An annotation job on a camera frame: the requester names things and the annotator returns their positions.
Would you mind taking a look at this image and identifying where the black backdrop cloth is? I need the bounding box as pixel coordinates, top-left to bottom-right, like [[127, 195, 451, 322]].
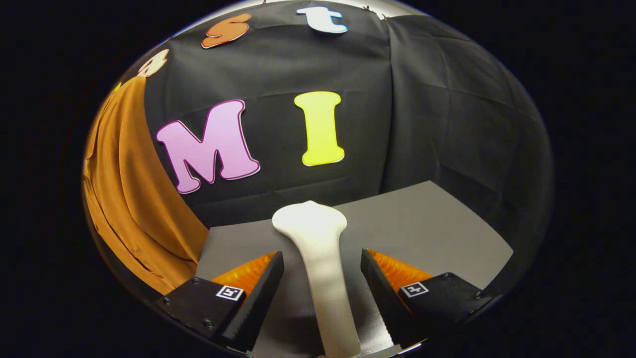
[[113, 0, 555, 300]]

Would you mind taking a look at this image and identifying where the orange button-up shirt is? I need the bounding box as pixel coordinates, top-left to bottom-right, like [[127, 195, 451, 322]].
[[82, 75, 209, 295]]

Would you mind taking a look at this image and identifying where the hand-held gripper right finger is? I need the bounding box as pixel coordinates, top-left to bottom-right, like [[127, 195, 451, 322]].
[[360, 249, 500, 346]]

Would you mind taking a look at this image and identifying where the white garment steamer head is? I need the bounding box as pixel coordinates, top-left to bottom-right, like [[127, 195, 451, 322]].
[[272, 200, 362, 358]]

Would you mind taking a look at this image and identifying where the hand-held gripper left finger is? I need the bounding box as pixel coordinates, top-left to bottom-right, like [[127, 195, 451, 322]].
[[157, 251, 285, 353]]

